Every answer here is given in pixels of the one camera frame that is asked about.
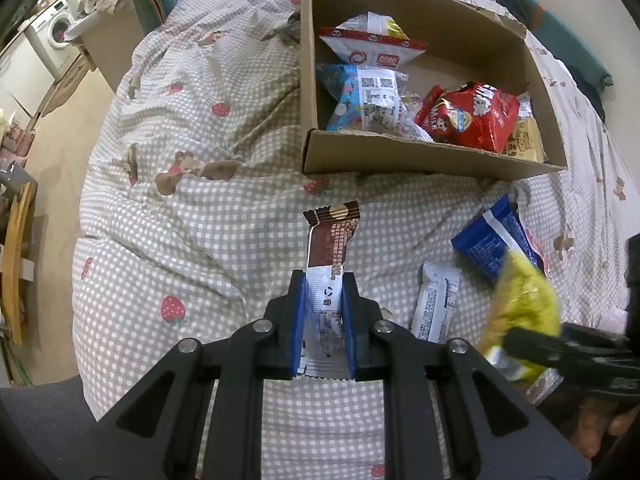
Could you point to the person's right hand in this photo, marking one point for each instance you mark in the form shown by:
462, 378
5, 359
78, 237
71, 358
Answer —
592, 430

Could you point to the wooden chair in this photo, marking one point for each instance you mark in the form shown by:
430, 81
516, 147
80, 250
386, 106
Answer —
20, 240

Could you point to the patterned floor mat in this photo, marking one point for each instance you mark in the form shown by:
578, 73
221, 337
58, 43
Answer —
65, 87

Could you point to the dark blue snack packet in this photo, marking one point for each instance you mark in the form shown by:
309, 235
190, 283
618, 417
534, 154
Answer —
490, 245

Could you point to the brown cardboard box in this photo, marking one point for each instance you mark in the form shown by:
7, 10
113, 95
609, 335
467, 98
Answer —
400, 157

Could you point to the pink printed box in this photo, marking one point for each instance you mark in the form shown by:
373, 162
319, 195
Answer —
12, 135

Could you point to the small pale snack packet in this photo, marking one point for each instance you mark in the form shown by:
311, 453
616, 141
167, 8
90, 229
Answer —
412, 104

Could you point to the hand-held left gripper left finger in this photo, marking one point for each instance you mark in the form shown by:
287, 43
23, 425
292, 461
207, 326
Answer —
296, 325

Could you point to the yellow snack packet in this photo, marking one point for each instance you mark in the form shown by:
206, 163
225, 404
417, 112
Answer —
525, 305

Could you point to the pink cloth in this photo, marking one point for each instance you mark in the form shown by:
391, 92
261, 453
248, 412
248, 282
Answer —
615, 317

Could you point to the tan snack packet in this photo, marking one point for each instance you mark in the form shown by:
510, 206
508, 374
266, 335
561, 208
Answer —
527, 142

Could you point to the white red snack packet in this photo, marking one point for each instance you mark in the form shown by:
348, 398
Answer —
372, 45

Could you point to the checked bed blanket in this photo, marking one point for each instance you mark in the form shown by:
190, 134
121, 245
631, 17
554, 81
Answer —
200, 235

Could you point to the small white bar packet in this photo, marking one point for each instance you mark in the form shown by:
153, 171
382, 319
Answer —
435, 305

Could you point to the blue white snack packet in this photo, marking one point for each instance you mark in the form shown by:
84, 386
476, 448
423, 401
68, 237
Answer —
370, 95

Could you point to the white washing machine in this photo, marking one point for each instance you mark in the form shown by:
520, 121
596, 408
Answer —
52, 30

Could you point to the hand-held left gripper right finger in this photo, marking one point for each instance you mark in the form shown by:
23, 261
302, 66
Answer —
350, 330

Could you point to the white base cabinet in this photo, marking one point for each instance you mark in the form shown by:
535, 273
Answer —
25, 70

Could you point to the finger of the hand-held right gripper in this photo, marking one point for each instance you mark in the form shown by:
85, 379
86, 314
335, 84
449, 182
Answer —
595, 334
540, 347

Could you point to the pink white drink pouch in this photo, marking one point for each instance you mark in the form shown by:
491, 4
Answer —
539, 255

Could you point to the brown white bar packet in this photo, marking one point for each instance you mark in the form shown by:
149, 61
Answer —
327, 250

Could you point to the white plastic basin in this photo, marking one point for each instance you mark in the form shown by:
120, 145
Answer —
85, 27

